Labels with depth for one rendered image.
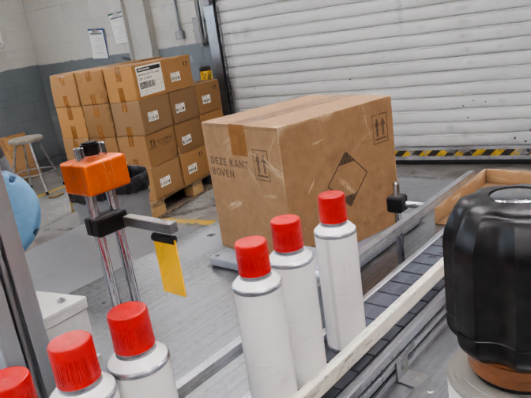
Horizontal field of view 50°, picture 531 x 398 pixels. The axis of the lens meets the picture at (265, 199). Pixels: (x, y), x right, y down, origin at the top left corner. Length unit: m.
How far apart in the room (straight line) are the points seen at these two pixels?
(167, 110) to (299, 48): 1.36
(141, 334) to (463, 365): 0.24
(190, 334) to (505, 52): 3.99
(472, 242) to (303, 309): 0.34
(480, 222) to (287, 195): 0.71
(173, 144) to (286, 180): 3.56
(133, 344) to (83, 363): 0.05
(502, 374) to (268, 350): 0.29
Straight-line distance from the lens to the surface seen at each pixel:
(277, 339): 0.60
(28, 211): 0.75
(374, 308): 0.85
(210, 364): 0.62
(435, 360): 0.83
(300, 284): 0.63
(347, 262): 0.70
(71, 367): 0.46
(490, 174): 1.53
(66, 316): 0.89
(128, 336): 0.48
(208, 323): 0.98
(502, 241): 0.32
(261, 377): 0.62
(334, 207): 0.68
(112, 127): 4.45
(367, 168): 1.15
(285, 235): 0.61
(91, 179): 0.52
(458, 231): 0.33
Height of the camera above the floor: 1.29
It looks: 17 degrees down
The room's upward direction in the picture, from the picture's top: 8 degrees counter-clockwise
